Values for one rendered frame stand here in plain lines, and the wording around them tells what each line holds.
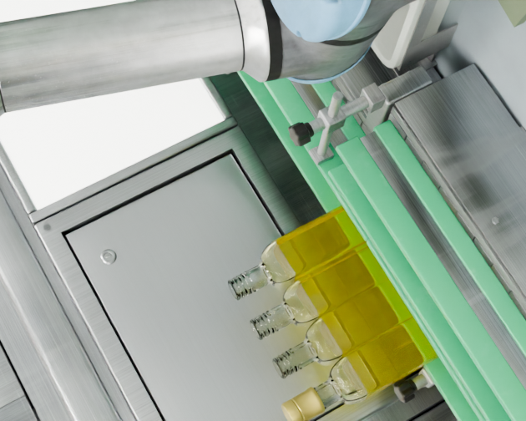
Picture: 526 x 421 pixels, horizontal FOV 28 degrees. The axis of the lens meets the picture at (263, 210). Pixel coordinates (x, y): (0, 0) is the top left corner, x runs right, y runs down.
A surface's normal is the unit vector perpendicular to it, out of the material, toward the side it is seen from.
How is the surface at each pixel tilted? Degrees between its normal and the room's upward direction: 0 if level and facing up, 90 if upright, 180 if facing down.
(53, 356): 90
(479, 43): 0
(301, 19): 7
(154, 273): 90
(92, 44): 87
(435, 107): 90
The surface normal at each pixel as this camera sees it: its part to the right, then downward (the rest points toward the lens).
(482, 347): 0.07, -0.37
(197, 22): 0.16, -0.15
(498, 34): -0.86, 0.44
